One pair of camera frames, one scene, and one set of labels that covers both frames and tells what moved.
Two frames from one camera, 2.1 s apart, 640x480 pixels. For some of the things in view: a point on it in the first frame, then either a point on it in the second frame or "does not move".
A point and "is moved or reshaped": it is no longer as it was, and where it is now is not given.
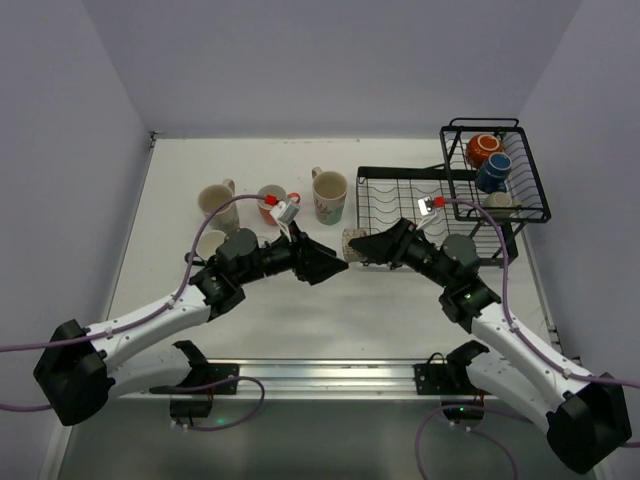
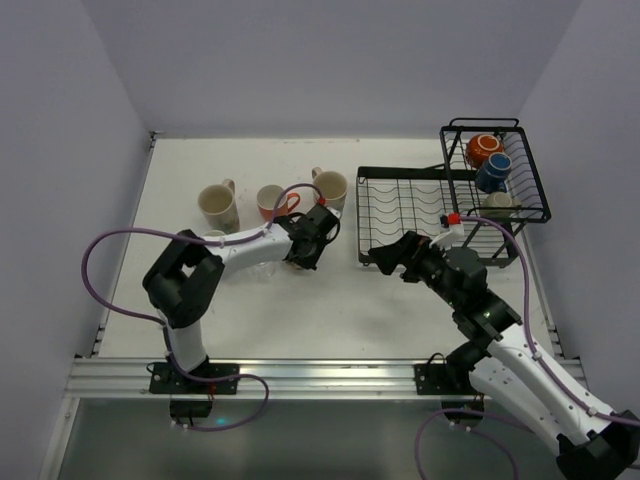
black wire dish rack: x=489 y=183 does not move
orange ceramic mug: x=265 y=209 does not move
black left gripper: x=300 y=255 to x=307 y=248
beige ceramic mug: x=211 y=198 does not move
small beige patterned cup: x=350 y=254 is moved or reshaped
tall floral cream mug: x=330 y=189 does not move
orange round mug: x=480 y=147 does not move
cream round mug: x=500 y=205 does not move
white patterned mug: x=284 y=212 to x=322 y=218
